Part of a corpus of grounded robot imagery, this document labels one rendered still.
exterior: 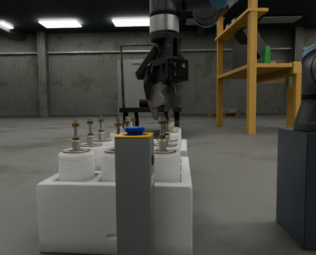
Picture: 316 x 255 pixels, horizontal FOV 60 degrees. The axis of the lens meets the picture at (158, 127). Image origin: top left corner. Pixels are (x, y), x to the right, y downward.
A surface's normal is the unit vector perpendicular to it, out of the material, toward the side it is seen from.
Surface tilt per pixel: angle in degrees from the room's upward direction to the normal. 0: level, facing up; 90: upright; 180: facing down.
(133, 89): 90
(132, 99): 90
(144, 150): 90
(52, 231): 90
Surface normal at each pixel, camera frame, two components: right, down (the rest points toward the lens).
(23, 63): -0.03, 0.07
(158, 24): -0.41, 0.07
